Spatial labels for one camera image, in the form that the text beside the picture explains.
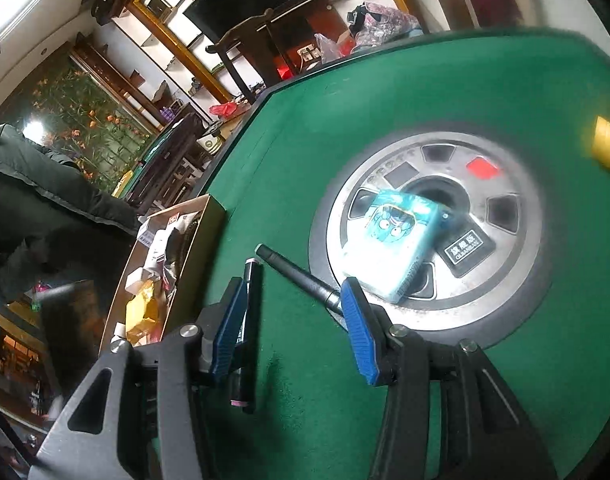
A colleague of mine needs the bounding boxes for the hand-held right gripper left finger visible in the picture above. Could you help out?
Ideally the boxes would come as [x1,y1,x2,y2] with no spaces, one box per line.
[32,279,247,480]

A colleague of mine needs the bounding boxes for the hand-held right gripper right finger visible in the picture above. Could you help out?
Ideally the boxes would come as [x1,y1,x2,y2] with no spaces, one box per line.
[341,277,558,480]

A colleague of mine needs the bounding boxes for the black pen pink end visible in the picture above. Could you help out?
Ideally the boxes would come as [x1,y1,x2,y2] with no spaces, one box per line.
[229,257,264,415]

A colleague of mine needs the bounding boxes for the cardboard box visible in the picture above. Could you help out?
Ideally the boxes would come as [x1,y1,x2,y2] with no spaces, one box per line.
[99,195,229,357]

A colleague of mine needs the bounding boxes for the plain black pen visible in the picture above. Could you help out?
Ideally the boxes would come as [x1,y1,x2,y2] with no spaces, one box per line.
[255,243,347,317]

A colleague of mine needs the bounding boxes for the yellow snack packet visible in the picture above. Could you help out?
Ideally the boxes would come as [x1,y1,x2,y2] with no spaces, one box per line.
[125,280,162,346]

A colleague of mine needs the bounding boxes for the blue cartoon tissue packet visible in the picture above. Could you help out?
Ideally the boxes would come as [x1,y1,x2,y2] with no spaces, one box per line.
[341,189,455,305]

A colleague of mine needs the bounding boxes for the round silver table control panel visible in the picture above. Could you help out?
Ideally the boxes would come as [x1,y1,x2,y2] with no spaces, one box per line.
[307,129,545,352]

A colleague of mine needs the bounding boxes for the folded black mahjong table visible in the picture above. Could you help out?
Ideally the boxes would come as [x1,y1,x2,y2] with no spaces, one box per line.
[129,114,209,212]

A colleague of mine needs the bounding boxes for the person's dark clothed body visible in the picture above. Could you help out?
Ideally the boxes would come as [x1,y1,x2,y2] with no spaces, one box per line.
[0,119,142,303]

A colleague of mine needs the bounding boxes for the white plastic bag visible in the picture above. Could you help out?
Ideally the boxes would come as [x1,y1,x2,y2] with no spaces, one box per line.
[314,32,357,62]

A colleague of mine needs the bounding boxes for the dark wooden chair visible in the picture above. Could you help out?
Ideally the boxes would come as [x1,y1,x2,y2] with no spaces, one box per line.
[205,7,287,107]

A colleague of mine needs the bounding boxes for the red-brown television cabinet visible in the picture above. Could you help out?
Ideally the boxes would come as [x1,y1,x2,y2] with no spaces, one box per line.
[265,0,357,87]

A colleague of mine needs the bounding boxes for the wooden display shelf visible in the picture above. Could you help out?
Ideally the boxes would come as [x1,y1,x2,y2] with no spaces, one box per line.
[84,0,247,127]

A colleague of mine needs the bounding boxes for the pile of patterned clothes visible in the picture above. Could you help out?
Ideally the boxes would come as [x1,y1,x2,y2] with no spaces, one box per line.
[347,2,422,52]

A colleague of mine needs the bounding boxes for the flower bamboo wall mural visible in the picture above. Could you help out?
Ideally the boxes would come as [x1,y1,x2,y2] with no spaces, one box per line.
[19,66,157,192]

